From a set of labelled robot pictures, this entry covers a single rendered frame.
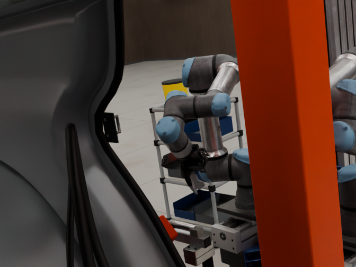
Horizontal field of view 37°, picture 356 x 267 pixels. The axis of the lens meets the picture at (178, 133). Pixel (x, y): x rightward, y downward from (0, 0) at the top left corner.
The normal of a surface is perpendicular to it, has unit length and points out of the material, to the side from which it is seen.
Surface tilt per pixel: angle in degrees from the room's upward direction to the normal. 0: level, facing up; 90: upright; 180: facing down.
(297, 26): 90
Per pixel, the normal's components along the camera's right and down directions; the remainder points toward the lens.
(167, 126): -0.38, -0.51
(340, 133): -0.73, -0.18
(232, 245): -0.75, 0.25
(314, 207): 0.72, 0.05
